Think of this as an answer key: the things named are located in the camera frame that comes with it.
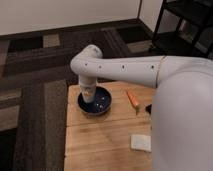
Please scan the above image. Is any white ceramic cup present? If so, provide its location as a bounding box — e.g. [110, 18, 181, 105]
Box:
[80, 86, 96, 103]

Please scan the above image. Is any white sponge block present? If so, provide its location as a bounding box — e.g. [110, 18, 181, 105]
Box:
[130, 134, 151, 152]

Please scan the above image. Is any black smartphone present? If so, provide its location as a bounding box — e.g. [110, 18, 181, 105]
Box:
[145, 104, 152, 114]

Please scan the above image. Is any black metal shelf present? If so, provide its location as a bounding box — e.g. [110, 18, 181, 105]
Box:
[151, 0, 213, 56]

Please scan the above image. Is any dark blue ceramic bowl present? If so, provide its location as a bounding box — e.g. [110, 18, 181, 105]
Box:
[78, 86, 112, 116]

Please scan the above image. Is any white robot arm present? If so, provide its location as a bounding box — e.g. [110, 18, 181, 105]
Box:
[70, 45, 213, 171]

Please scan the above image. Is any orange carrot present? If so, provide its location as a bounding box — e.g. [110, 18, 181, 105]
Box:
[126, 91, 140, 111]

